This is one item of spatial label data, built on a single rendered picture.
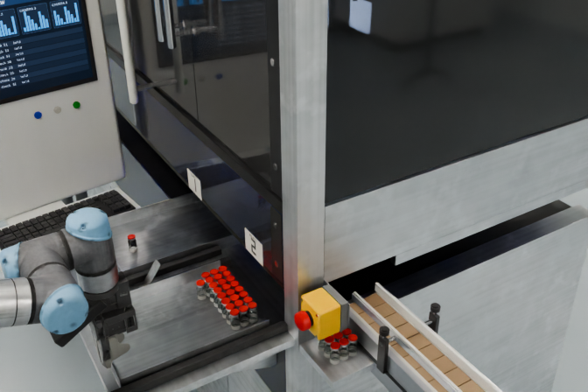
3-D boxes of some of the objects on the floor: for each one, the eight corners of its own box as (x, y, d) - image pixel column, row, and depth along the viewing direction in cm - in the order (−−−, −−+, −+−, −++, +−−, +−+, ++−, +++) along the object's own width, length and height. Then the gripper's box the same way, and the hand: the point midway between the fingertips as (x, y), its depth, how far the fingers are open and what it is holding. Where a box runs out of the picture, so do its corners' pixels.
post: (308, 546, 197) (310, -343, 95) (318, 563, 192) (333, -350, 91) (289, 557, 194) (270, -347, 92) (299, 575, 190) (292, -354, 88)
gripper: (132, 287, 127) (145, 368, 137) (117, 262, 134) (130, 342, 144) (87, 302, 123) (104, 385, 134) (74, 276, 130) (91, 357, 140)
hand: (103, 363), depth 137 cm, fingers closed
